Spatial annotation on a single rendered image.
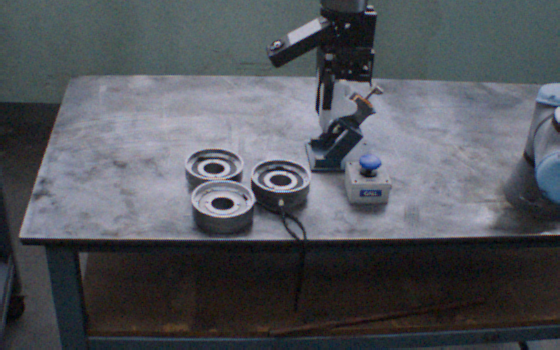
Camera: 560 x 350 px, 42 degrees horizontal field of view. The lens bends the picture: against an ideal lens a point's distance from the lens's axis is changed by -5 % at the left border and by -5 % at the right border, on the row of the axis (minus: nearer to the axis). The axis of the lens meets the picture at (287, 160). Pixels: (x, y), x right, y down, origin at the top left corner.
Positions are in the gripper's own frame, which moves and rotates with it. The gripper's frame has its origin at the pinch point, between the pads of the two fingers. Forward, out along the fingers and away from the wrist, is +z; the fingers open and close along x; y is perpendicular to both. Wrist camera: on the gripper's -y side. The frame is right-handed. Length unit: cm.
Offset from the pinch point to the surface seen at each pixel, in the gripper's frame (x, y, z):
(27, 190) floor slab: 116, -84, 96
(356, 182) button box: -1.7, 7.3, 11.7
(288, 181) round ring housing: 2.4, -4.0, 14.3
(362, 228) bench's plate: -9.0, 7.7, 16.2
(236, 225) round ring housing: -10.6, -13.8, 14.2
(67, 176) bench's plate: 6.4, -44.4, 16.1
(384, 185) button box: -2.1, 12.3, 12.1
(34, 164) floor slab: 134, -84, 96
